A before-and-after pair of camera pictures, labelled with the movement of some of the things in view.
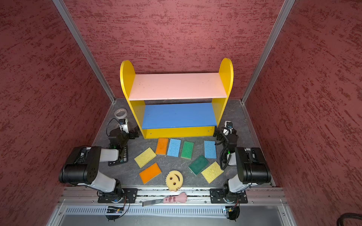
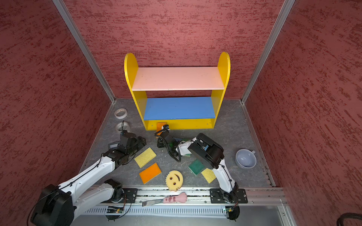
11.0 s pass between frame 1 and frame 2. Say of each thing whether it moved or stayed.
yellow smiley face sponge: stayed
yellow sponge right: stayed
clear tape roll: stayed
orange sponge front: stayed
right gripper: moved
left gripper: moved
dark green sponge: stayed
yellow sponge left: stayed
